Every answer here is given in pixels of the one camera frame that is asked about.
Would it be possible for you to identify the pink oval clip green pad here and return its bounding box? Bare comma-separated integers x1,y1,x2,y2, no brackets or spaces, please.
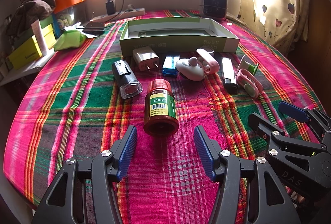
236,68,263,99

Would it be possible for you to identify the brown bottle red cap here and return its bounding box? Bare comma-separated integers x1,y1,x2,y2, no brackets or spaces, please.
144,79,179,137

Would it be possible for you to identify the green white spool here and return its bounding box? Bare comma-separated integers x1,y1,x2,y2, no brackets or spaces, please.
236,55,259,76

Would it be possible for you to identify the black clear stamp device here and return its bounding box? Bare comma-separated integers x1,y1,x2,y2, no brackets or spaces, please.
112,60,143,99

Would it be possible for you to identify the pink folding clip long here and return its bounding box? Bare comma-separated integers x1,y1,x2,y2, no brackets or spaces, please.
196,48,220,75

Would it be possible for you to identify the white panda round gadget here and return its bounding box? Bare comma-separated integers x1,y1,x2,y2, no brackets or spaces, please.
176,57,205,81

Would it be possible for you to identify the white wall charger plug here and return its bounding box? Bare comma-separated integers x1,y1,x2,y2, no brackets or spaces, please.
132,46,159,71

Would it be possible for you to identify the blue usb device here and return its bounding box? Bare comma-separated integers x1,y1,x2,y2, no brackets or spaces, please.
162,54,180,77

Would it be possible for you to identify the plaid pink green tablecloth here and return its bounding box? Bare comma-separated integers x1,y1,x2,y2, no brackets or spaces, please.
4,21,321,223

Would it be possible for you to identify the green crumpled paper bag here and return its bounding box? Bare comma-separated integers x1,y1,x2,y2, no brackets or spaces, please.
53,30,86,51

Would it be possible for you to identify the green white cardboard box tray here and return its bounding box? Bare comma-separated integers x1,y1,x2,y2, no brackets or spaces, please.
120,17,240,57

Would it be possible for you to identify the black smartphone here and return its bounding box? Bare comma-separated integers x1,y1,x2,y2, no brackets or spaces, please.
83,22,105,36

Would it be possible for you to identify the yellow green box stack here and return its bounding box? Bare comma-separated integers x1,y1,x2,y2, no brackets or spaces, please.
8,16,56,69

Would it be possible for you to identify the small grey space heater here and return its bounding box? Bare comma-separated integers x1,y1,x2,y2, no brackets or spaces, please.
199,0,228,20

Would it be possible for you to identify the white tube upright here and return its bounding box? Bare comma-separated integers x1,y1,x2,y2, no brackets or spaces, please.
31,20,49,56

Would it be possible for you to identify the white power strip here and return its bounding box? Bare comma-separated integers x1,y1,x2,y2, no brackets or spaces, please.
90,8,145,23

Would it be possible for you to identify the brown checked cloth bundle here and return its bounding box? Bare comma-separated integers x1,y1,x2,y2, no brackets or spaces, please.
6,0,55,37

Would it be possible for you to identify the black charger with cable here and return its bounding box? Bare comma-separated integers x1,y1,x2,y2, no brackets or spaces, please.
106,0,125,15

